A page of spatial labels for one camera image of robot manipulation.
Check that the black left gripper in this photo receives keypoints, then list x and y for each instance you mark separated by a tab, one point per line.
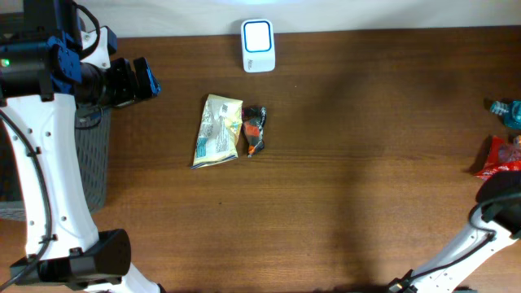
123	80

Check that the yellow white wipes pack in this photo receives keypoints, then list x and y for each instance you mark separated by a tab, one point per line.
219	131

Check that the black silver snack packet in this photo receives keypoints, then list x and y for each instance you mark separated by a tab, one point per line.
254	119

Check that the orange snack bag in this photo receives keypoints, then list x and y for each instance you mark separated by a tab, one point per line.
502	157

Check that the blue mouthwash bottle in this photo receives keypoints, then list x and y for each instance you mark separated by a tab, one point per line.
509	112

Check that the orange tissue pack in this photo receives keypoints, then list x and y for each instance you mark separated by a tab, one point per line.
517	141

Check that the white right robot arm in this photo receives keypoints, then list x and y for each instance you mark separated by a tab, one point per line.
492	225

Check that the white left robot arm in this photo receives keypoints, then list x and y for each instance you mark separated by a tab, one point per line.
64	246

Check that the white barcode scanner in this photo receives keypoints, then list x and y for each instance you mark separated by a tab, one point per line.
258	47

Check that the dark grey plastic basket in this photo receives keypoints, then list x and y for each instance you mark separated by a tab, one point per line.
91	163

